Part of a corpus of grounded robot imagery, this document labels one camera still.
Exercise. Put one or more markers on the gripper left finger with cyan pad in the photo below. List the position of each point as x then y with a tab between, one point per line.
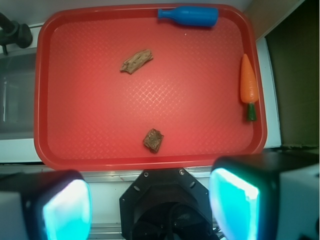
53	205

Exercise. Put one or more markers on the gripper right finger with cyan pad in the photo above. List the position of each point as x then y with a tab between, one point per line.
267	196

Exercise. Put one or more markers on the long light wood chip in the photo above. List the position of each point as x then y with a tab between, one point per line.
136	61

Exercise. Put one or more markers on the orange toy carrot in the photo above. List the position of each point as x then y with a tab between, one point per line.
249	94

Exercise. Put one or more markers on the small dark wood chunk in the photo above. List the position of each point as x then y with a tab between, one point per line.
153	140

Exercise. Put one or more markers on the red plastic tray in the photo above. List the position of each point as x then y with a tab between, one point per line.
89	116

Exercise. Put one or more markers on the black clamp knob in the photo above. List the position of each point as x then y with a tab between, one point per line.
12	32

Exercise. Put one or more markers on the blue plastic bottle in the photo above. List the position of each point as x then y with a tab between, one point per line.
191	15

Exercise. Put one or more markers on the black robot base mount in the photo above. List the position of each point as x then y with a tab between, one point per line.
166	204

